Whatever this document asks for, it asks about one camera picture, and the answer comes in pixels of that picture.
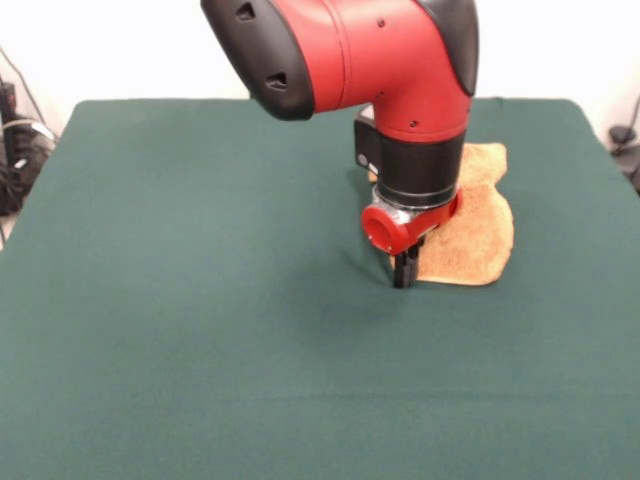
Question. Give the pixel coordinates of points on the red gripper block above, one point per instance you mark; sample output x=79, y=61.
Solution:
x=387, y=230

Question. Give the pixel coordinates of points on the orange terry towel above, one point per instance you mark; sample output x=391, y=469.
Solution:
x=470, y=240

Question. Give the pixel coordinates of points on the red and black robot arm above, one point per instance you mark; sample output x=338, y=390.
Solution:
x=360, y=60

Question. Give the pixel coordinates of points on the dark green table cloth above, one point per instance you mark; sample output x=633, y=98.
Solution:
x=200, y=325

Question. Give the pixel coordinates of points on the black plug adapter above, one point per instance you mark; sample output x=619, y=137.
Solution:
x=620, y=135

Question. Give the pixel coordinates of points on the black power strip red switch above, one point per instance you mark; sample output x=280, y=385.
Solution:
x=7, y=100

